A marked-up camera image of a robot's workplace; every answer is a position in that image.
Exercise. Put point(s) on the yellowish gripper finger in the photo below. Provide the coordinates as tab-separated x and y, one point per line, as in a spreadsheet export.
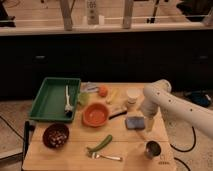
149	124

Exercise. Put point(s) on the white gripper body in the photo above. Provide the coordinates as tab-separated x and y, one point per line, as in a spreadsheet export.
148	108

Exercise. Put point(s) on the blue sponge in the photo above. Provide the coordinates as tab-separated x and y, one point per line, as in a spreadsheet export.
134	123

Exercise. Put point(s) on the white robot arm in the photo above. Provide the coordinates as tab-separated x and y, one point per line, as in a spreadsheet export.
158	94

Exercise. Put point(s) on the white paper cup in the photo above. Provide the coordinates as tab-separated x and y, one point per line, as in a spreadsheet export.
132	95

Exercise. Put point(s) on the small metal cup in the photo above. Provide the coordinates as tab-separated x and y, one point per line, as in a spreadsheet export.
152	149

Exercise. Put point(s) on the yellow banana toy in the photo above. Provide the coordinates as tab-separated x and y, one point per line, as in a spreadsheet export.
112	96

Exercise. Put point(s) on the orange toy fruit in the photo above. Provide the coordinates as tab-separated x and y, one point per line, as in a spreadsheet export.
102	91

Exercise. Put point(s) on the green vegetable toy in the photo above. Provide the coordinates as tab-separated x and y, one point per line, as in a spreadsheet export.
100	146

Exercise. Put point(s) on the dark blue floor object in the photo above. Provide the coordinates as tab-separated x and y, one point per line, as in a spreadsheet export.
199	98

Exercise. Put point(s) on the orange bowl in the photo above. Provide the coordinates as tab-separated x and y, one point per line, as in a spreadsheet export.
95	115

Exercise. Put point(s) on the metal fork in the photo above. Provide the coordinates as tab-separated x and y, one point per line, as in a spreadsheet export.
95	155

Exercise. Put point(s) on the grey cloth item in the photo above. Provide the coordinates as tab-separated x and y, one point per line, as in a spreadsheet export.
89	87

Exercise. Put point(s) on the light green toy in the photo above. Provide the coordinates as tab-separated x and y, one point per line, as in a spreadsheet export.
83	98

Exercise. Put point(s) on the white dish brush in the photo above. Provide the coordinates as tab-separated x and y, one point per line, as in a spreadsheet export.
68	106

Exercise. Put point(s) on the dark bowl with food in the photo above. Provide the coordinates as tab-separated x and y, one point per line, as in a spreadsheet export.
56	135

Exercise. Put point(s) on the green plastic tray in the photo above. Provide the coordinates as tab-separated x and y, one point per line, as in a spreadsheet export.
50	101

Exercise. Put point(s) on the white remote control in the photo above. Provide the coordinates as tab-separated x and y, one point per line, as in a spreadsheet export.
92	12

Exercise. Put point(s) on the black handled knife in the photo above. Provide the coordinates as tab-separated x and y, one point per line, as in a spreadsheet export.
118	112

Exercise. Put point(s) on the black clamp post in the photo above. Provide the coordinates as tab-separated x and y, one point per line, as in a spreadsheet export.
28	128

